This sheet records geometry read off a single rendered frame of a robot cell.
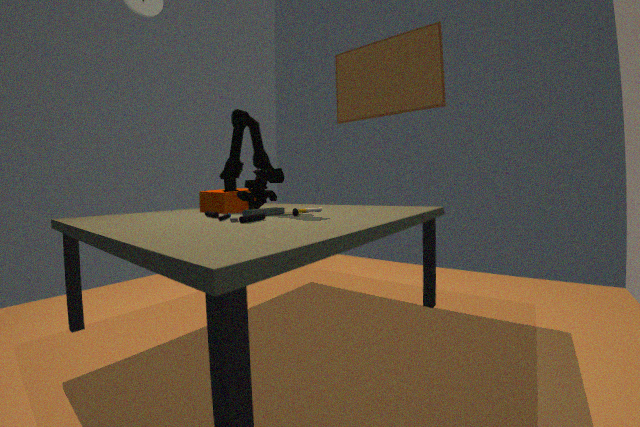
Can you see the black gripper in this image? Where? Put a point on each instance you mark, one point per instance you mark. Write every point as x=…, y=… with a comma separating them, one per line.
x=260, y=196

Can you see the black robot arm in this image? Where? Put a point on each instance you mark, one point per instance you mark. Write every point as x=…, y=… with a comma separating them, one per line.
x=233, y=166

